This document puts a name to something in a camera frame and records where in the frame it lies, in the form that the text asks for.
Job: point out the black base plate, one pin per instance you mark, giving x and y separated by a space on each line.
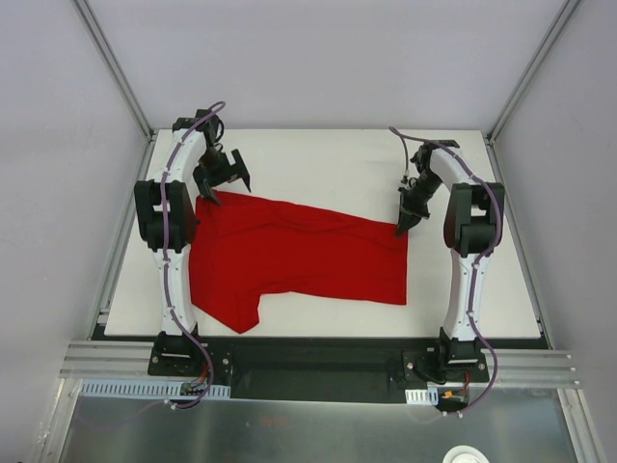
363 370

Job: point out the left white cable duct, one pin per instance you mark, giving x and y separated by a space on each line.
147 389

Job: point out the aluminium front rail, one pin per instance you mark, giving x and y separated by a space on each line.
517 368

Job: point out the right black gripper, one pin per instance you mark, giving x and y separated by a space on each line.
415 205

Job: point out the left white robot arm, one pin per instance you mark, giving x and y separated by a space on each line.
167 220

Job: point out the aluminium frame post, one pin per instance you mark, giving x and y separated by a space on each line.
557 27
106 52

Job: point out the left aluminium frame post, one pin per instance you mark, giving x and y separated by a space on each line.
106 52

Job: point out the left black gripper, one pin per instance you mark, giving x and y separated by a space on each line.
223 174

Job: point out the red t-shirt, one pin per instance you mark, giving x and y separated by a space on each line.
247 247

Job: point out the right white cable duct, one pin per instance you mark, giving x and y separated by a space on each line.
424 397

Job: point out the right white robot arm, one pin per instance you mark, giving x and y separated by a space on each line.
472 229

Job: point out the white cable duct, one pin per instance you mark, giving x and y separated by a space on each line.
147 389
424 397

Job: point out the right aluminium frame post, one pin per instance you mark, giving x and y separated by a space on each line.
557 27

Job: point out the white round object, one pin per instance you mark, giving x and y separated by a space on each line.
464 454

